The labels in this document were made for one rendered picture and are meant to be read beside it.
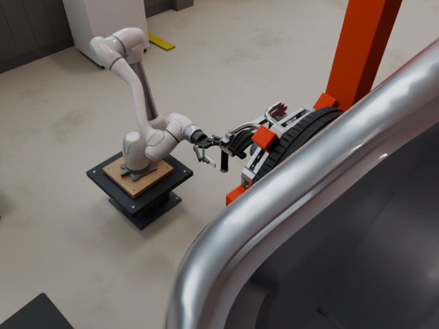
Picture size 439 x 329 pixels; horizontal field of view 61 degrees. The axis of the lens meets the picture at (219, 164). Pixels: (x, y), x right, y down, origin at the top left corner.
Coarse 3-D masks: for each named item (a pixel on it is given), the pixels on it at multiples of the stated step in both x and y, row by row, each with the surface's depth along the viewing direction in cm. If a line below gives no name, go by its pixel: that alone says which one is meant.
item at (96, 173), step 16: (112, 160) 252; (176, 160) 253; (96, 176) 241; (176, 176) 242; (112, 192) 232; (144, 192) 232; (160, 192) 232; (128, 208) 223; (144, 208) 226; (160, 208) 259; (144, 224) 250
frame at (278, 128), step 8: (296, 112) 157; (304, 112) 159; (280, 120) 153; (288, 120) 154; (296, 120) 153; (272, 128) 150; (280, 128) 150; (288, 128) 150; (280, 136) 148; (256, 152) 152; (264, 152) 155; (256, 160) 153; (264, 160) 150; (248, 168) 152; (256, 168) 151; (248, 176) 152; (256, 176) 151; (248, 184) 155
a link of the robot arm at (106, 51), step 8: (96, 40) 192; (104, 40) 193; (112, 40) 194; (96, 48) 191; (104, 48) 191; (112, 48) 192; (120, 48) 195; (96, 56) 193; (104, 56) 191; (112, 56) 191; (120, 56) 193; (104, 64) 193
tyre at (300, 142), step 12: (324, 108) 151; (336, 108) 157; (300, 120) 146; (312, 120) 144; (324, 120) 144; (288, 132) 143; (300, 132) 141; (312, 132) 140; (288, 144) 140; (300, 144) 139; (276, 156) 141; (288, 156) 139; (264, 168) 143
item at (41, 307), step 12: (36, 300) 178; (48, 300) 178; (24, 312) 174; (36, 312) 174; (48, 312) 174; (60, 312) 175; (0, 324) 170; (12, 324) 170; (24, 324) 170; (36, 324) 170; (48, 324) 170; (60, 324) 170
